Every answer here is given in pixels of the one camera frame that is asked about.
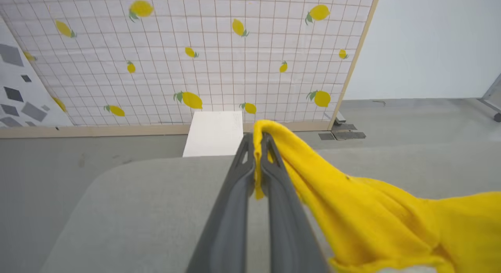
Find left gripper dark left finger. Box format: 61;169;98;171
187;133;256;273

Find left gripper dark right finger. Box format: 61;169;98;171
260;132;330;273

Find yellow garment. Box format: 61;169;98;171
252;120;501;273

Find white rectangular box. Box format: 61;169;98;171
182;111;244;158

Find black floor base plates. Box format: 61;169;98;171
318;124;367;141

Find lemon print partition screen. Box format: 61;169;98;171
0;0;381;139

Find grey diamond print panel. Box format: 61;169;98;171
0;15;75;129

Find grey metal frame leg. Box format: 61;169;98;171
478;73;501;123

